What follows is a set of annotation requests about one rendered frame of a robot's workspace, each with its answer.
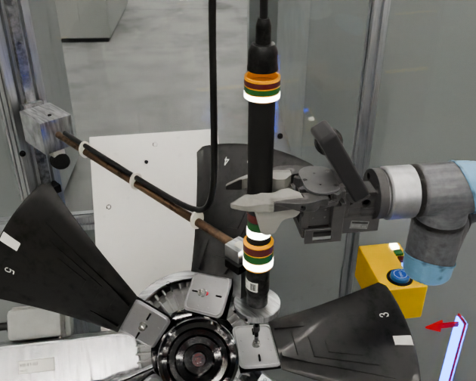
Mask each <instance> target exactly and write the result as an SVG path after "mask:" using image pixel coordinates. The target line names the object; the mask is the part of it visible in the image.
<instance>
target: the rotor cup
mask: <svg viewBox="0 0 476 381"><path fill-rule="evenodd" d="M170 316H171V317H173V319H172V321H171V322H170V324H169V325H168V327H167V329H166V330H165V332H164V333H163V335H162V336H161V338H160V339H159V341H158V342H157V344H156V346H155V347H154V348H151V361H152V365H153V369H154V371H155V373H157V374H158V375H159V376H160V378H161V380H162V381H234V379H235V377H236V373H237V371H238V367H239V361H240V357H239V351H238V347H237V344H236V341H235V339H234V337H233V334H232V329H233V327H232V325H231V324H230V322H229V321H228V320H222V319H220V318H215V317H210V316H207V315H204V314H199V313H196V312H192V311H188V310H186V309H185V308H181V309H179V310H177V311H175V312H173V313H171V314H170ZM204 316H205V317H208V318H210V319H208V318H205V317H204ZM164 334H165V337H164V338H163V340H162V337H163V336H164ZM197 352H201V353H203V354H204V355H205V357H206V362H205V364H204V365H203V366H202V367H195V366H194V365H193V364H192V361H191V359H192V357H193V355H194V354H195V353H197Z"/></svg>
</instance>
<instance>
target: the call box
mask: <svg viewBox="0 0 476 381"><path fill-rule="evenodd" d="M389 244H390V243H384V244H376V245H368V246H359V247H358V254H357V264H356V270H355V277H356V278H357V281H358V283H359V285H360V287H361V289H363V288H366V287H368V286H371V285H373V284H375V283H378V282H379V283H382V284H384V285H386V286H387V288H388V289H389V290H390V291H391V293H392V295H393V296H394V298H395V299H396V301H397V304H398V305H399V306H400V309H401V311H402V312H403V315H404V317H405V319H406V318H418V317H421V315H422V309H423V305H424V301H425V295H426V292H427V288H428V286H427V285H424V284H423V283H420V282H416V281H414V280H413V279H411V278H410V280H409V281H408V282H407V283H396V282H394V281H393V280H392V279H391V278H390V275H391V270H394V269H398V268H399V269H403V266H402V262H400V261H399V260H398V258H397V256H396V255H395V254H394V252H393V251H394V250H393V249H391V247H390V246H389Z"/></svg>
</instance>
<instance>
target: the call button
mask: <svg viewBox="0 0 476 381"><path fill-rule="evenodd" d="M390 278H391V279H392V280H393V281H394V282H396V283H407V282H408V281H409V280H410V277H409V276H408V275H407V274H406V273H405V271H404V270H403V269H399V268H398V269H394V270H391V275H390Z"/></svg>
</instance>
